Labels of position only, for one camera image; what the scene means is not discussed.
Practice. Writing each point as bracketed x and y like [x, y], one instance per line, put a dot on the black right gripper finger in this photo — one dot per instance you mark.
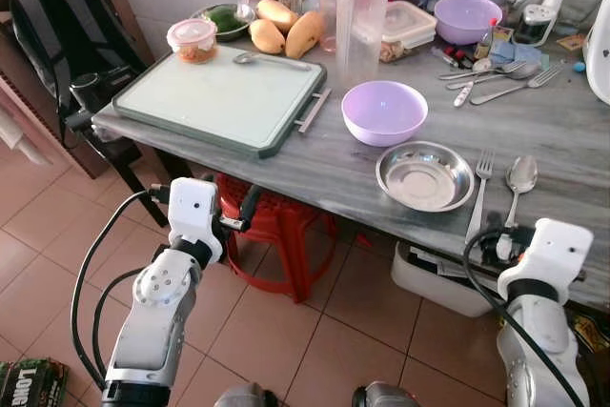
[494, 240]

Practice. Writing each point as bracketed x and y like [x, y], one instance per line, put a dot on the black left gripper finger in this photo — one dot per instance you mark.
[251, 202]
[204, 178]

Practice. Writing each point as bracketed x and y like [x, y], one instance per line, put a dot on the metal spoon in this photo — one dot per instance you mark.
[521, 176]
[246, 58]
[482, 65]
[522, 71]

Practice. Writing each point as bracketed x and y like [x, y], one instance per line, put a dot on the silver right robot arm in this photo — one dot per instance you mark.
[538, 350]

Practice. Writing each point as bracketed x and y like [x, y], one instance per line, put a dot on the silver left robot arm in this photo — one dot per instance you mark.
[152, 321]

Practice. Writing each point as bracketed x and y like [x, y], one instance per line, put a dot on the red plastic stool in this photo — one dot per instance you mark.
[286, 226]

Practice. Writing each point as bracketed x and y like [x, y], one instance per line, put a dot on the grey wooden table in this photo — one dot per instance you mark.
[315, 169]

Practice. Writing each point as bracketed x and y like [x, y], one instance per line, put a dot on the white plastic bin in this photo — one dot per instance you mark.
[429, 283]

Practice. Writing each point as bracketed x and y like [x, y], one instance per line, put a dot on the white green-rimmed cutting board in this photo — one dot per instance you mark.
[210, 97]

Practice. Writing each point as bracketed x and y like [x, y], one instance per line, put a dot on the metal plate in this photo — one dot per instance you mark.
[424, 178]

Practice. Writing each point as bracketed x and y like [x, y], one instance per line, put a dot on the patterned fabric bag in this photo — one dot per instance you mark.
[591, 350]

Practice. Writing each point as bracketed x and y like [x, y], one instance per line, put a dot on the small round food tub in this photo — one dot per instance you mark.
[193, 40]

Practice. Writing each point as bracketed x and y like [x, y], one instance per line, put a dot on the metal bowl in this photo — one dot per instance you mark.
[200, 30]

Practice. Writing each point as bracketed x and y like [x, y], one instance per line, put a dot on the yellow mango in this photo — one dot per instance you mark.
[267, 37]
[276, 12]
[305, 35]

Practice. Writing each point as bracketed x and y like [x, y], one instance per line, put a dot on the green vegetable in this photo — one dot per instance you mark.
[227, 19]

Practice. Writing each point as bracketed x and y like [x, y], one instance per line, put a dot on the purple plastic bowl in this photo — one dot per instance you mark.
[384, 111]
[467, 18]

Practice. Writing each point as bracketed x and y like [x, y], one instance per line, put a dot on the grey left robot foot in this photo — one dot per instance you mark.
[245, 397]

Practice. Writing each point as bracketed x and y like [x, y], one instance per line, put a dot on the grey robot foot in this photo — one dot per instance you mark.
[386, 396]
[245, 397]

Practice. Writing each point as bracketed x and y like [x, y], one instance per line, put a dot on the grey right robot foot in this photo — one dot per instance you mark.
[386, 396]

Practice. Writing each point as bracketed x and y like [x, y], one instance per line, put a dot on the white kitchen appliance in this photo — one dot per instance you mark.
[599, 54]

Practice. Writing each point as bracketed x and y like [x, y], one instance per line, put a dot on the black backpack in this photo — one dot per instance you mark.
[67, 35]

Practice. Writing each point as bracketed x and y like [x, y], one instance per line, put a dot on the small red-capped sauce bottle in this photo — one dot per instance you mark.
[486, 40]

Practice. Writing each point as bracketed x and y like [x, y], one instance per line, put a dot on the clear orange-capped plastic bottle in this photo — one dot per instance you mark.
[362, 16]

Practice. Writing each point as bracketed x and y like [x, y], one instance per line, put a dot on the clear lidded food container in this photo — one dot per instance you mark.
[410, 30]

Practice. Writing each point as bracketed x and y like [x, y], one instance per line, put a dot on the green printed cardboard box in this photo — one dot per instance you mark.
[29, 383]

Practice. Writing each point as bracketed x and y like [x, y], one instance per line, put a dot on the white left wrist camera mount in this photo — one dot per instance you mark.
[193, 212]

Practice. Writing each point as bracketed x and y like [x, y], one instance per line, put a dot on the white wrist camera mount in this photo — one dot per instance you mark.
[553, 250]
[193, 212]

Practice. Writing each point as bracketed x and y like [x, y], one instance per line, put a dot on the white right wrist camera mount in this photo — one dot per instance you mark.
[553, 250]

